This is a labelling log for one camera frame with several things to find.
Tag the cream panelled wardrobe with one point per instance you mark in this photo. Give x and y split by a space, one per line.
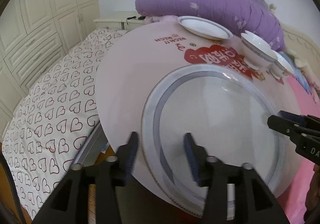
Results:
37 14

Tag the white bowl grey rim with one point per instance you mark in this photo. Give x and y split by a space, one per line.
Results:
283 62
257 44

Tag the round pink printed table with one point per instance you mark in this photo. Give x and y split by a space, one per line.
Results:
130 76

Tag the purple floral quilt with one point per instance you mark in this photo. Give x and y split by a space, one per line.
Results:
212 1

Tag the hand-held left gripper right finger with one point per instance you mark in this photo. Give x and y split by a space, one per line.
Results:
191 156

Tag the heart-print bed sheet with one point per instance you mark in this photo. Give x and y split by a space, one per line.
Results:
50 114

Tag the cream headboard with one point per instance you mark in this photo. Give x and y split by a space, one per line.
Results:
305 44

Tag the small black object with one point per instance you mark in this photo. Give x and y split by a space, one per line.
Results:
131 17

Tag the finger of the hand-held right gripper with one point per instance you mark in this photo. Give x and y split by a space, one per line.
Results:
297 117
282 124

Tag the light pink quilt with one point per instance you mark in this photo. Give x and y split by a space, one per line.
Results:
162 18

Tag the small grey-rimmed plate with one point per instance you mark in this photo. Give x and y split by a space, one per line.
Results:
205 29

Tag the cream nightstand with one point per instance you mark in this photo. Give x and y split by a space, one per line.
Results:
112 21

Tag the blue floral pillow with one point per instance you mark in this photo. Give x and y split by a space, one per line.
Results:
301 76

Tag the bright pink fleece blanket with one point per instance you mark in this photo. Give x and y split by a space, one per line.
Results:
297 184

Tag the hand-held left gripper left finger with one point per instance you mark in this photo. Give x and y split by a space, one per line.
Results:
132 151

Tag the large grey-rimmed plate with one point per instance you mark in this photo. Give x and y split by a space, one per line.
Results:
220 119

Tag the cream plush toy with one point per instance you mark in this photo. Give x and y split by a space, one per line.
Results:
273 7

